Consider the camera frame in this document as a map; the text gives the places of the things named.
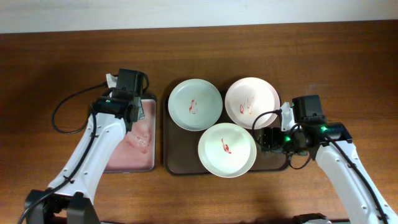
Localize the pink plate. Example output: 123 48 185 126
224 77 280 129

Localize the grey-green plate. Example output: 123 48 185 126
167 79 223 131

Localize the white plate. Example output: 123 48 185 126
198 123 257 178

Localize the small black tray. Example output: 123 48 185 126
104 93 157 174

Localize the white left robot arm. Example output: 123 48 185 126
18 87 144 223

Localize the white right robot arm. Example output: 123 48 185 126
255 123 397 223

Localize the large brown tray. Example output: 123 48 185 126
162 96 289 176

